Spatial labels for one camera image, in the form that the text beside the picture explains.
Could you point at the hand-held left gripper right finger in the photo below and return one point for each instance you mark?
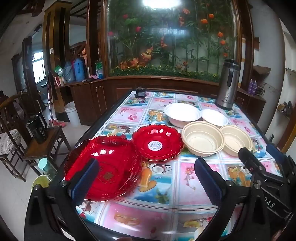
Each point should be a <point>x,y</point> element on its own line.
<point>208,183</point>

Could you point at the small beige bowl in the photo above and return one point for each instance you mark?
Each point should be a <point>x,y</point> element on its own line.
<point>235,139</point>

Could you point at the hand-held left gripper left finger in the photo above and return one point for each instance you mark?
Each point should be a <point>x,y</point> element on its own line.
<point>85,183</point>

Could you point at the dark wooden cabinet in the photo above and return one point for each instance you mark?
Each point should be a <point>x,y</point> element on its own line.
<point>111,92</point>

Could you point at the wooden chair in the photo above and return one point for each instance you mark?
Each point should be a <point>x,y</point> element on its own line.
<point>9,111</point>

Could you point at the patterned chair cushion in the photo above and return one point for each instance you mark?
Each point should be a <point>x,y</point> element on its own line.
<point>9,141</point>

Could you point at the small white bowl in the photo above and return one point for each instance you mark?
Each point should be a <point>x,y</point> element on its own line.
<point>214,117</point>

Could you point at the green and white packet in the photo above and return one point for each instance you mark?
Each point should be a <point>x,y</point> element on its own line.
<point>99,69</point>

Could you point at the mint green cup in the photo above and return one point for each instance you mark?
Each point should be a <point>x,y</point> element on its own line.
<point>43,163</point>

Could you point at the large red plastic plate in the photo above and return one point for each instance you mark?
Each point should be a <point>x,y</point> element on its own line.
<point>115,162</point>

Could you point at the large white bowl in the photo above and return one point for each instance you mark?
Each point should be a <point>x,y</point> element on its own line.
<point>182,113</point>

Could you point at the stainless steel thermos kettle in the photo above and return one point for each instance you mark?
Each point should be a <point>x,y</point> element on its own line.
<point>227,92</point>

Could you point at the pink slippers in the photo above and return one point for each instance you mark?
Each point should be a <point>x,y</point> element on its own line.
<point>56,123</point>

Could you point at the small red plastic plate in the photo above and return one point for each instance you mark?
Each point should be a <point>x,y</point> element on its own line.
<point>143,139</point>

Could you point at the large beige bowl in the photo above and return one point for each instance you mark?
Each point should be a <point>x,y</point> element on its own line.
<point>201,139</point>

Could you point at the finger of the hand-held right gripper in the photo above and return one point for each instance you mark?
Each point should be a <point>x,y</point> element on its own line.
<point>251,161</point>
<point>274,152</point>

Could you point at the white plastic bucket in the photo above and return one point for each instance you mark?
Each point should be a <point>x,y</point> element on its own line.
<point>72,114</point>

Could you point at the printed cartoon tablecloth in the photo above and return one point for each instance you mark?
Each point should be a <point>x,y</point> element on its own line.
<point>189,185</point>

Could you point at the window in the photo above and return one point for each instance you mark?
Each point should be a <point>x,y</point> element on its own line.
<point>38,67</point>

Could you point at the small wooden stool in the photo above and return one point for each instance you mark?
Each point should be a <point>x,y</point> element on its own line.
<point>49,144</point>

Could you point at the green snack bag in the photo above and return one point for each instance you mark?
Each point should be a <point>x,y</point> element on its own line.
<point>58,70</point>

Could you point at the purple bottle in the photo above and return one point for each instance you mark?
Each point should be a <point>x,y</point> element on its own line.
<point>254,88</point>
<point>250,87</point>

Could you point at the small black round device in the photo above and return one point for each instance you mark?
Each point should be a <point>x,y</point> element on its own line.
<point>140,92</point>

